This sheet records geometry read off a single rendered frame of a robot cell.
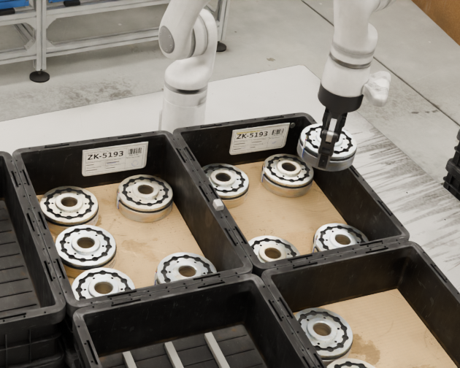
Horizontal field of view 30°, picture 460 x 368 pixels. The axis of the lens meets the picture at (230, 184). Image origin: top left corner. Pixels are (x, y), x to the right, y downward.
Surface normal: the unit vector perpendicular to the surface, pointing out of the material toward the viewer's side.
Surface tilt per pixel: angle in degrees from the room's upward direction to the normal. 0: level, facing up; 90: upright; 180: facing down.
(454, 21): 92
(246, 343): 0
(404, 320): 0
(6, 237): 0
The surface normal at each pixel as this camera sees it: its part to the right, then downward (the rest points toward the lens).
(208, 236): -0.91, 0.15
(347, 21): -0.69, 0.56
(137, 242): 0.14, -0.78
